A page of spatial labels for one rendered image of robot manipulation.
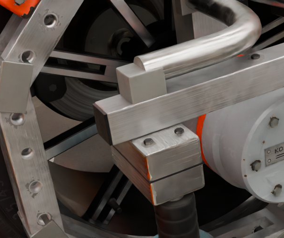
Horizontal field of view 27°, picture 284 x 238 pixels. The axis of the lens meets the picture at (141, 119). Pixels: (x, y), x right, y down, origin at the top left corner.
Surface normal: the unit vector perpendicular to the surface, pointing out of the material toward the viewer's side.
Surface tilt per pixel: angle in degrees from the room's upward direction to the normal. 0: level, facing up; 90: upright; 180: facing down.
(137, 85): 90
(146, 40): 90
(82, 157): 0
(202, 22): 90
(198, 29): 90
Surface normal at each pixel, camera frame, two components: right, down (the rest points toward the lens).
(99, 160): -0.14, -0.89
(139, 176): -0.90, 0.30
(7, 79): 0.42, 0.34
